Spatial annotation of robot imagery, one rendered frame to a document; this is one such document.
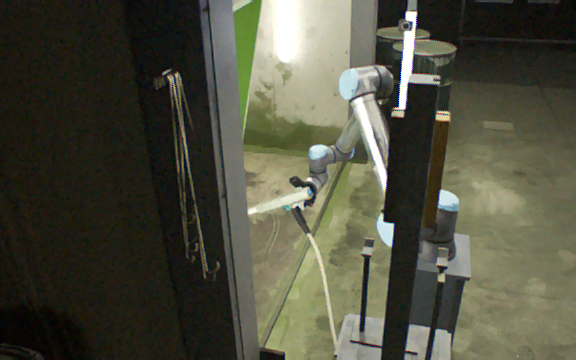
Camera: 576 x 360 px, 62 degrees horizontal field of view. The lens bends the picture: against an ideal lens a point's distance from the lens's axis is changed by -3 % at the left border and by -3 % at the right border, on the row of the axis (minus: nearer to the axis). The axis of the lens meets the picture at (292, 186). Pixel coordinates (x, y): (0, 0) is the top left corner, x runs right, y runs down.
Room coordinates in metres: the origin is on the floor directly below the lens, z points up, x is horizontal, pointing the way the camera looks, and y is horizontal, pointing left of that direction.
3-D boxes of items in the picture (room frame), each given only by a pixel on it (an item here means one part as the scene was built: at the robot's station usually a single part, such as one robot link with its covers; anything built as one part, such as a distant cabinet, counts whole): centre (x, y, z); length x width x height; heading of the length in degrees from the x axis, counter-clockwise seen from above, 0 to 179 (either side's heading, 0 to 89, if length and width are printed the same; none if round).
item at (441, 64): (4.43, -1.23, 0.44); 0.59 x 0.58 x 0.89; 177
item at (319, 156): (2.22, -0.14, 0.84); 0.12 x 0.09 x 0.12; 118
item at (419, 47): (4.43, -1.23, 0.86); 0.54 x 0.54 x 0.01
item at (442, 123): (0.93, -0.27, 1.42); 0.12 x 0.06 x 0.26; 73
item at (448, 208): (1.69, -0.60, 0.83); 0.17 x 0.15 x 0.18; 118
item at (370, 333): (1.03, -0.29, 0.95); 0.26 x 0.15 x 0.32; 73
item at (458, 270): (1.69, -0.60, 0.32); 0.31 x 0.31 x 0.64; 73
